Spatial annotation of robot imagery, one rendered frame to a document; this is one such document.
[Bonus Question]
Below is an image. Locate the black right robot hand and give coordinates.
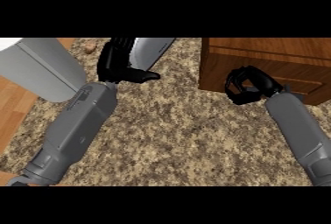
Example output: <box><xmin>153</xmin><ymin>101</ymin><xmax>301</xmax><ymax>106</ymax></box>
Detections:
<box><xmin>223</xmin><ymin>65</ymin><xmax>285</xmax><ymax>106</ymax></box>

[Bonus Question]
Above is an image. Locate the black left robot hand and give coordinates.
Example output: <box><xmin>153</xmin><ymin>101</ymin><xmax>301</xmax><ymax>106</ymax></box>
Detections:
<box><xmin>95</xmin><ymin>37</ymin><xmax>161</xmax><ymax>85</ymax></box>

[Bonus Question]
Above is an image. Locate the small tan round object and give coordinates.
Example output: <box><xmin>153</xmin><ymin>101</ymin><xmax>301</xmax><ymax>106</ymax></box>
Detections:
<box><xmin>84</xmin><ymin>42</ymin><xmax>98</xmax><ymax>54</ymax></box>

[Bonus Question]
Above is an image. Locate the brown wooden drawer cabinet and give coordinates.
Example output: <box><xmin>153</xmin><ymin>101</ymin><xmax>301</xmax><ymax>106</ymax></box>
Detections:
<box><xmin>197</xmin><ymin>37</ymin><xmax>331</xmax><ymax>106</ymax></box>

